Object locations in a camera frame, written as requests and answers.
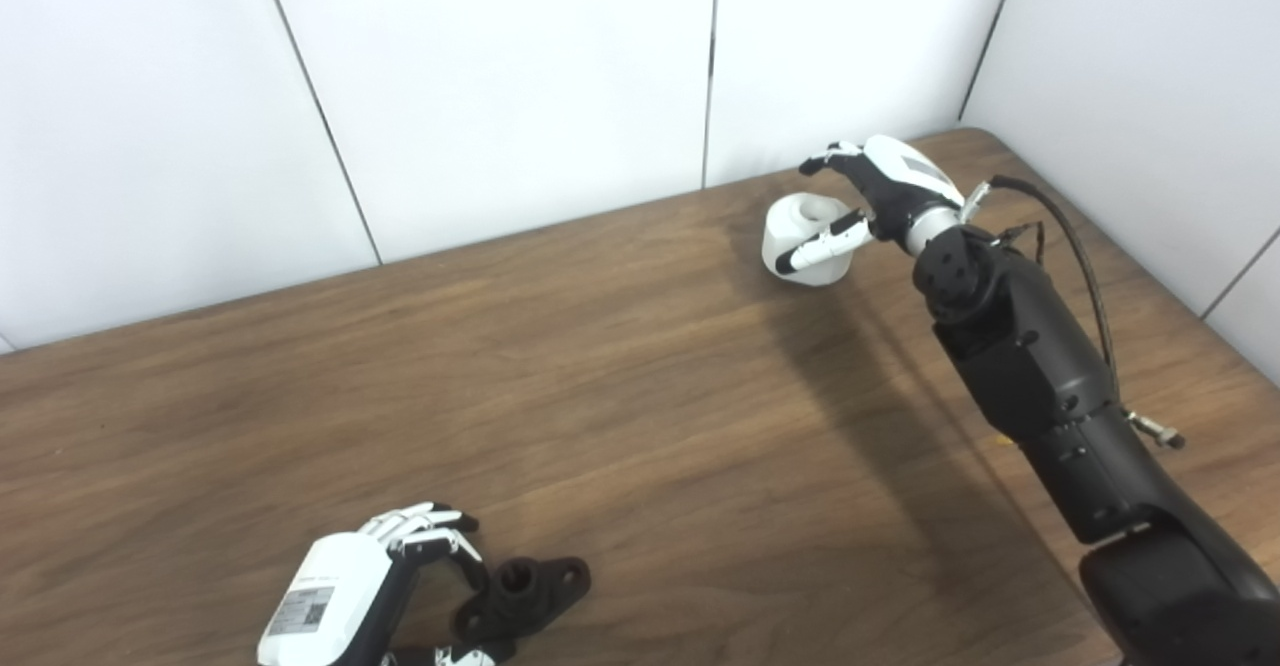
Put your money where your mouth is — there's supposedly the white and black right hand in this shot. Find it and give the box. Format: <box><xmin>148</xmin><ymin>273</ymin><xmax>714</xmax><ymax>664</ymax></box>
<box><xmin>775</xmin><ymin>135</ymin><xmax>967</xmax><ymax>277</ymax></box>

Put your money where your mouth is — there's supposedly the white and black left hand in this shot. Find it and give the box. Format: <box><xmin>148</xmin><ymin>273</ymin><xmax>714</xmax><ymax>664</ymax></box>
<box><xmin>256</xmin><ymin>502</ymin><xmax>521</xmax><ymax>666</ymax></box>

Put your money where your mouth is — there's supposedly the round white piece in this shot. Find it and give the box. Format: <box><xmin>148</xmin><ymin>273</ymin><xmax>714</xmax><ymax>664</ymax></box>
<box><xmin>762</xmin><ymin>193</ymin><xmax>859</xmax><ymax>288</ymax></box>

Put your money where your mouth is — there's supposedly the black flanged holder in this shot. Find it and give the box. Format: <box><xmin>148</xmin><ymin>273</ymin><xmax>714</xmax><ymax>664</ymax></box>
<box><xmin>452</xmin><ymin>556</ymin><xmax>592</xmax><ymax>647</ymax></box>

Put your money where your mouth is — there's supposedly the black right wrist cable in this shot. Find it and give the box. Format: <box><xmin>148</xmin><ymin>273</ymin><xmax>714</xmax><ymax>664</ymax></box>
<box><xmin>960</xmin><ymin>175</ymin><xmax>1186</xmax><ymax>447</ymax></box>

